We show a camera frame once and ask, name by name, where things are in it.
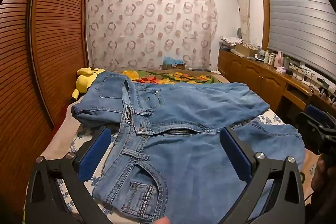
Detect blue floral bed sheet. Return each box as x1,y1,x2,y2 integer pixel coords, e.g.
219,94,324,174
25,110,318,214

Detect wooden side cabinet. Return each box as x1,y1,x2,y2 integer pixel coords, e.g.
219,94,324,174
217,48,336,114

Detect yellow plush toy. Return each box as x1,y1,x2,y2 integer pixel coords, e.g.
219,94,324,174
70,67,105,104

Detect pink bottle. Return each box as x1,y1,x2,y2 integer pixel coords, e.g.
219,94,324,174
274,51,283,68

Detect small black tripod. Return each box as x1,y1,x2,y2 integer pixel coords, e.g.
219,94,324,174
318,78,330,96

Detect circle print curtain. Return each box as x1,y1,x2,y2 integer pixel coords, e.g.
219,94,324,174
87,0,218,71

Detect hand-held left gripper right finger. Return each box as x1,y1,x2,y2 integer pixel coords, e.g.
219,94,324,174
219,126,306,224

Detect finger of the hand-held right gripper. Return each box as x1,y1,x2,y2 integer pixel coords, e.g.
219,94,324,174
306,105,328,125
296,112,319,154

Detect wooden louvered wardrobe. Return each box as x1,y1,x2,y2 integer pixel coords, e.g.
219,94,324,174
0,0,91,214

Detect floral printed cloth stack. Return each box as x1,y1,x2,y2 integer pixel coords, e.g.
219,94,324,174
219,35,244,50

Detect blue denim pants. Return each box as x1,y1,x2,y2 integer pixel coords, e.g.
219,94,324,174
71,70,305,224

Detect open flat cardboard box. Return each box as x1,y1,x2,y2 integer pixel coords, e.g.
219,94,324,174
235,44,259,56

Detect beige lace curtain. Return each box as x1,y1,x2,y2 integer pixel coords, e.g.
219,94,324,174
234,0,250,41

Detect colourful flower blanket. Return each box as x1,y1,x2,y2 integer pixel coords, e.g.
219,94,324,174
122,69,218,85

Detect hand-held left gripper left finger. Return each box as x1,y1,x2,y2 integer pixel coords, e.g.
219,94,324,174
28,126,113,224

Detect blue cloth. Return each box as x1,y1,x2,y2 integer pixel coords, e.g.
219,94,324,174
163,56,184,65

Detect person's right hand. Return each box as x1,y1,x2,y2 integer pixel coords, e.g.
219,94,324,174
312,156,336,199

